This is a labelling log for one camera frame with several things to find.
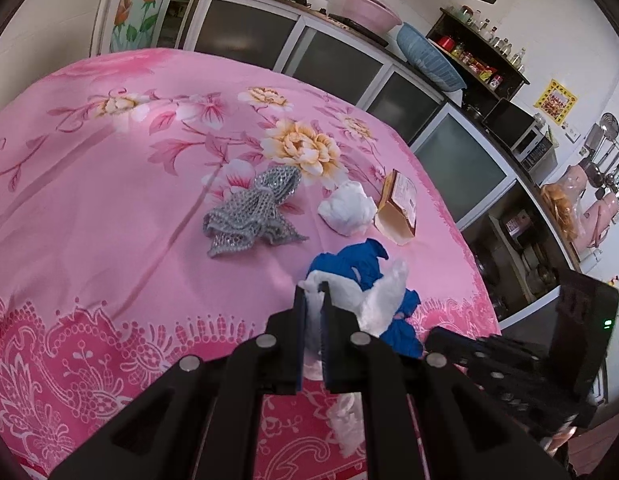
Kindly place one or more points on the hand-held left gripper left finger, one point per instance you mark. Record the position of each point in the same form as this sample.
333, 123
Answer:
301, 340

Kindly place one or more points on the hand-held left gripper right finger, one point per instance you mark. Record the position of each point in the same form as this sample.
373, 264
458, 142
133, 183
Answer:
328, 340

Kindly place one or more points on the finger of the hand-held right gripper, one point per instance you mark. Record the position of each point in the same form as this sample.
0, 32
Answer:
509, 387
469, 347

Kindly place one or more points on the white tissue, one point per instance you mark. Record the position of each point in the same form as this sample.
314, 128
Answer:
379, 300
347, 207

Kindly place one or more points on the blue rubber glove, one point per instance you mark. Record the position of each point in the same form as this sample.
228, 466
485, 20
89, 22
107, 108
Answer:
354, 265

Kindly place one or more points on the person's right hand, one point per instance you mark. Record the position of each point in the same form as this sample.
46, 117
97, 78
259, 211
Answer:
559, 440

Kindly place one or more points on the steel pot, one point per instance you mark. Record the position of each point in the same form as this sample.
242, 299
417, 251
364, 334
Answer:
542, 272

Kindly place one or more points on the silver mesh scouring cloth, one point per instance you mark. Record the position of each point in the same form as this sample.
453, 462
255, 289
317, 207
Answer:
254, 215

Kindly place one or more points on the clear bag of bread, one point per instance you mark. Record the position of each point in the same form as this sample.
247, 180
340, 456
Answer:
562, 210

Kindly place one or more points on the small cardboard box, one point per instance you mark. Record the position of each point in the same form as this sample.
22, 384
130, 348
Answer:
397, 205

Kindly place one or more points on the small pink thermos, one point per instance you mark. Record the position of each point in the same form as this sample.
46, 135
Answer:
575, 177

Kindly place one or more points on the white kitchen cabinet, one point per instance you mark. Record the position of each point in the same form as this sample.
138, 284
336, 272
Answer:
464, 160

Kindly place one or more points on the rack of hanging kitchen utensils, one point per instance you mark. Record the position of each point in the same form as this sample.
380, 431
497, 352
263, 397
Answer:
607, 160

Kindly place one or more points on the silver microwave oven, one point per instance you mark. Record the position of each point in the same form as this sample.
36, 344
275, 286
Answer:
514, 127

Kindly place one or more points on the pink floral blanket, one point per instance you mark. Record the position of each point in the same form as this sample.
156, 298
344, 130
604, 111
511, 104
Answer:
114, 185

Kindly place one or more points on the dark wooden spice shelf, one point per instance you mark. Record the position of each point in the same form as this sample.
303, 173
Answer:
509, 82

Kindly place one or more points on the row of red seasoning jars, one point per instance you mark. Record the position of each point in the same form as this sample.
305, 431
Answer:
474, 62

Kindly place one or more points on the blue plastic basin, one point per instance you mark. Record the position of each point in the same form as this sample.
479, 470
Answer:
429, 57

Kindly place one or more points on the row of glass seasoning bottles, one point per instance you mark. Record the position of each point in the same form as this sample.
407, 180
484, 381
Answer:
494, 37

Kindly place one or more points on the black induction cooker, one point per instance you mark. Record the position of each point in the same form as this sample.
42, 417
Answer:
359, 27

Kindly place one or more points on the pink cooking pot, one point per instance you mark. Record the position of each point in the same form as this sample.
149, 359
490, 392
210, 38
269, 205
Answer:
369, 10

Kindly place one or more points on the glass door with flower print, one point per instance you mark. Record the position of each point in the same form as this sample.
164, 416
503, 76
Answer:
139, 5

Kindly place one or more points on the white wall socket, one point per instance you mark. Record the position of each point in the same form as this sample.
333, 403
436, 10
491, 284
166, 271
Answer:
572, 133

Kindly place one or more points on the yellow wall poster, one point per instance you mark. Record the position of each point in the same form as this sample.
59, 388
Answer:
557, 101

